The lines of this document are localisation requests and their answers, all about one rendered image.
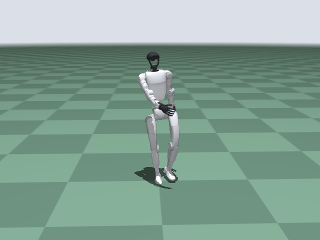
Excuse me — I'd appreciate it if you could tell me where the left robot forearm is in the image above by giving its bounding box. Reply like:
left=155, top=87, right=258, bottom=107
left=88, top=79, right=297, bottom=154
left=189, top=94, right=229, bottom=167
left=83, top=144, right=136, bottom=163
left=167, top=93, right=175, bottom=109

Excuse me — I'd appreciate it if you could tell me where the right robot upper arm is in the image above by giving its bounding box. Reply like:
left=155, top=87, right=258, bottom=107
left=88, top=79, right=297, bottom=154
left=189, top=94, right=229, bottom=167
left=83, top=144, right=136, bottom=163
left=137, top=73, right=154, bottom=95

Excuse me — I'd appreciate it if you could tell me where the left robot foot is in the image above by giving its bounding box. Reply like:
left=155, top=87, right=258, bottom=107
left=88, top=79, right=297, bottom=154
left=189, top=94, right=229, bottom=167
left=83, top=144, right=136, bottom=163
left=163, top=167, right=176, bottom=181

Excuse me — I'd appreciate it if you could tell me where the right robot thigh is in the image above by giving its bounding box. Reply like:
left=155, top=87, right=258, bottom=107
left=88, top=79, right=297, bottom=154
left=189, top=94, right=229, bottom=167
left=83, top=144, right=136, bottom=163
left=145, top=113, right=159, bottom=153

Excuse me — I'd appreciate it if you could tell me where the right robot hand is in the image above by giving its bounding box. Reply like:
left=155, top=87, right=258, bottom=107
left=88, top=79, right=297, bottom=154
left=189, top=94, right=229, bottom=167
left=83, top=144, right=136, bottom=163
left=157, top=102, right=175, bottom=117

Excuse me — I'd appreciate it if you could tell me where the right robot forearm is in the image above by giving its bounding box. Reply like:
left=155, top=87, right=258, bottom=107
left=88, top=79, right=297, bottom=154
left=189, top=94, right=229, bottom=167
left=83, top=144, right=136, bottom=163
left=145, top=91, right=160, bottom=109

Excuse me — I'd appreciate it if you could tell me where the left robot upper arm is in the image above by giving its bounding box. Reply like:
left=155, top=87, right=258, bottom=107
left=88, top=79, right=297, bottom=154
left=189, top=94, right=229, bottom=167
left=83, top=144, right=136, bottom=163
left=164, top=70, right=175, bottom=96

